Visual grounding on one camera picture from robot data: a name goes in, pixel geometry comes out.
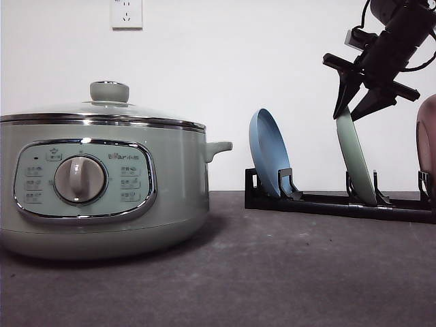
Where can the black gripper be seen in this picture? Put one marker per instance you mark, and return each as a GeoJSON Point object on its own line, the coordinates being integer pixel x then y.
{"type": "Point", "coordinates": [381, 65]}

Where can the blue plate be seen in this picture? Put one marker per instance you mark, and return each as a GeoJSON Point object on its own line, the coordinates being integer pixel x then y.
{"type": "Point", "coordinates": [268, 150]}

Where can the pink plate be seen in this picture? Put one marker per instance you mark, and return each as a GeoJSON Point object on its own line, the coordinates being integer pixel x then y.
{"type": "Point", "coordinates": [426, 142]}

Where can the left white wall socket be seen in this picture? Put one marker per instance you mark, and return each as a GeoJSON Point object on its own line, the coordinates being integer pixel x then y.
{"type": "Point", "coordinates": [127, 15]}

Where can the green electric steamer pot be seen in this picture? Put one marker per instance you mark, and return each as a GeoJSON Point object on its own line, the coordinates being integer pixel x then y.
{"type": "Point", "coordinates": [91, 189]}

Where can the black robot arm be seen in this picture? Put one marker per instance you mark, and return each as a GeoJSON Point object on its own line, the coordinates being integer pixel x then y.
{"type": "Point", "coordinates": [406, 24]}

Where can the green plate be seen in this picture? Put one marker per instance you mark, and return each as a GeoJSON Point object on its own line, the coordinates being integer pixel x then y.
{"type": "Point", "coordinates": [356, 158]}

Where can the black dish rack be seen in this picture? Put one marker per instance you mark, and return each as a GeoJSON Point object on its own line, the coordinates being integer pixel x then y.
{"type": "Point", "coordinates": [290, 198]}

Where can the glass steamer lid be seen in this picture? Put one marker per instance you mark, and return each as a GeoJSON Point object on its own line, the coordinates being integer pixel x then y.
{"type": "Point", "coordinates": [108, 105]}

